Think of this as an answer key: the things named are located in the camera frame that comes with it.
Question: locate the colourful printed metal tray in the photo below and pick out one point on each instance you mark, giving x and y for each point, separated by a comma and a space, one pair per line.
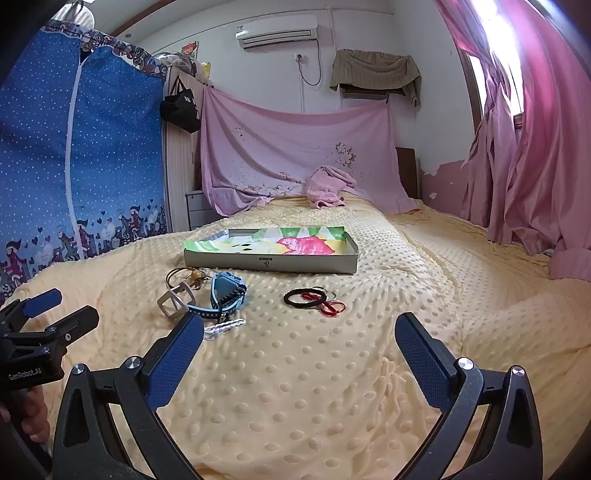
277, 258

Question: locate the blue wrist watch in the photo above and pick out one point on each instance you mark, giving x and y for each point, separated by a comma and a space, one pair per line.
221, 288

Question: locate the black bag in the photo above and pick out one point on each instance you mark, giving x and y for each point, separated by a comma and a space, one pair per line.
180, 110

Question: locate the silver key rings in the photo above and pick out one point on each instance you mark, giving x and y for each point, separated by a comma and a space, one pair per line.
323, 291

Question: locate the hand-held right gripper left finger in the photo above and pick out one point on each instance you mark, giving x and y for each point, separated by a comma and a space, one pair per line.
178, 360

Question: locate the brown wooden headboard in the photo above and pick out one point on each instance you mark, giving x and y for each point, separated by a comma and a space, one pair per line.
408, 170

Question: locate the pink towel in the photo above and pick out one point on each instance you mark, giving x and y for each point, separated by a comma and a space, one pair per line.
328, 184

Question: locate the pink curtain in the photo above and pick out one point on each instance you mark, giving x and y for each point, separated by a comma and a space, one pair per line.
531, 161

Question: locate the pink hanging sheet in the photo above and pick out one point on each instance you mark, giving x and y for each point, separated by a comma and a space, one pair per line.
277, 143

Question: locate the person's left hand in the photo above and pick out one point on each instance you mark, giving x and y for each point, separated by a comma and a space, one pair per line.
37, 415

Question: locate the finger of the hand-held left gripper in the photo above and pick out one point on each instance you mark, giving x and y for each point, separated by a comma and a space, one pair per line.
44, 300
78, 323

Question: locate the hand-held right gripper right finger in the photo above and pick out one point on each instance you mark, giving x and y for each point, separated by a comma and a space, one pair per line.
422, 355

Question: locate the brown hanging cloth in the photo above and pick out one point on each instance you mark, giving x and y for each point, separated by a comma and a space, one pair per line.
374, 69

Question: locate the grey nightstand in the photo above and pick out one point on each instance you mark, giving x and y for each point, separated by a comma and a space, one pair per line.
201, 210

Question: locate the yellow and red bags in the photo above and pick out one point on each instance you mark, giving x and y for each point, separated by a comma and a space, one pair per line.
189, 53

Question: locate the white air conditioner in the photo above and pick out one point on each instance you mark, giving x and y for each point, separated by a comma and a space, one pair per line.
277, 30

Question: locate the blue dotted fabric wardrobe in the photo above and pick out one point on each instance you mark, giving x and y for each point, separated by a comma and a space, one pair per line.
106, 152

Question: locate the wooden wardrobe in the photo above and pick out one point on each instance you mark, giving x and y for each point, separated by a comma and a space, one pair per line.
182, 161

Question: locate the white beaded hair clip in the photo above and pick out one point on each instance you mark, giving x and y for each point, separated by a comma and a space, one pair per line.
221, 328

